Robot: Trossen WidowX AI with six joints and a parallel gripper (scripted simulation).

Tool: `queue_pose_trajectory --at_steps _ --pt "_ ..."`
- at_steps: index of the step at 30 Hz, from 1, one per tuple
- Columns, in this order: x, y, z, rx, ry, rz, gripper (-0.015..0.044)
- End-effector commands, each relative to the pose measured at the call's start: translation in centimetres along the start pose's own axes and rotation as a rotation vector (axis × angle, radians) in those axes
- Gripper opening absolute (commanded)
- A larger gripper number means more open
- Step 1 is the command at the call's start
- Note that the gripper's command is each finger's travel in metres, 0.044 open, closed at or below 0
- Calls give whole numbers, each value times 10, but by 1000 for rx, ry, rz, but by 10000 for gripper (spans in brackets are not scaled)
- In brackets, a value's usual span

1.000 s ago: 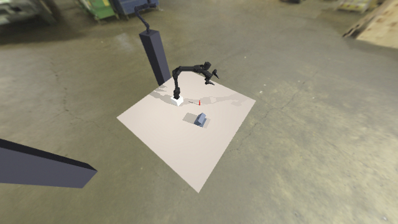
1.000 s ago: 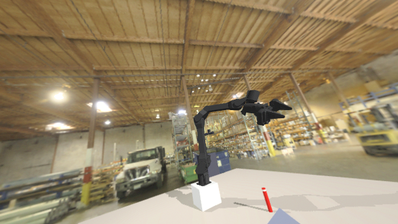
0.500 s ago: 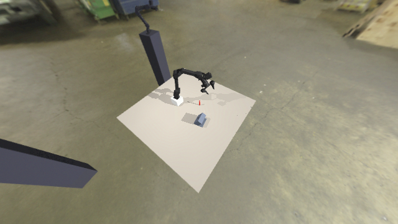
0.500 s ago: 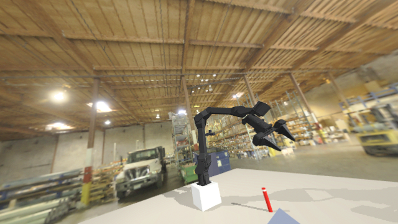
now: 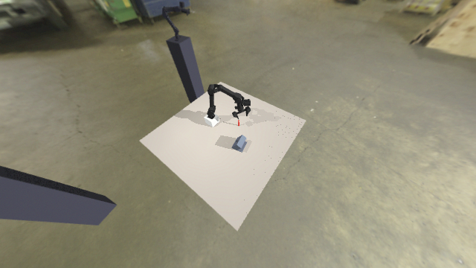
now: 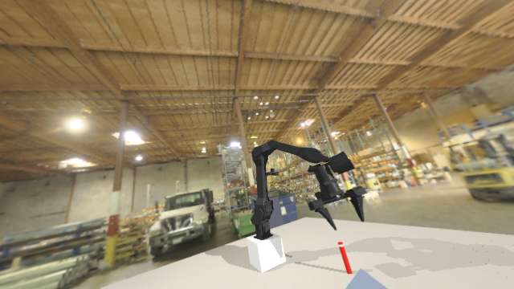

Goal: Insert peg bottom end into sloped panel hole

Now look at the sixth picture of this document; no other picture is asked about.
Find red peg with white stripe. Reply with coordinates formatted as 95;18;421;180
337;242;352;274

